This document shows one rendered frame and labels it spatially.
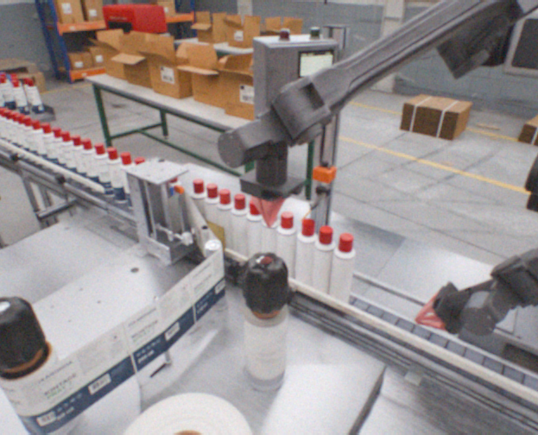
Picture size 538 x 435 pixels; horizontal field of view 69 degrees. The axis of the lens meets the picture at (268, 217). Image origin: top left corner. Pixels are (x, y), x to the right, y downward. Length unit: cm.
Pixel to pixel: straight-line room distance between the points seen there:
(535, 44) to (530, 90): 506
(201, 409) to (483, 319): 50
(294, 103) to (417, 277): 79
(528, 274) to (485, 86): 565
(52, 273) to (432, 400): 108
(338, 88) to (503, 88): 577
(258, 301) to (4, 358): 39
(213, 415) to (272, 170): 40
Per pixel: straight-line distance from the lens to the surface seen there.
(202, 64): 316
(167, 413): 68
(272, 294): 67
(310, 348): 93
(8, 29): 832
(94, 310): 109
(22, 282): 136
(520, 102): 631
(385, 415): 92
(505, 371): 102
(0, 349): 71
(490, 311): 78
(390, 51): 63
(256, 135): 59
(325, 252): 93
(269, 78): 88
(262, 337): 74
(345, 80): 61
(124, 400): 88
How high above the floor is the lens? 159
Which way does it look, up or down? 32 degrees down
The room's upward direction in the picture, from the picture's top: straight up
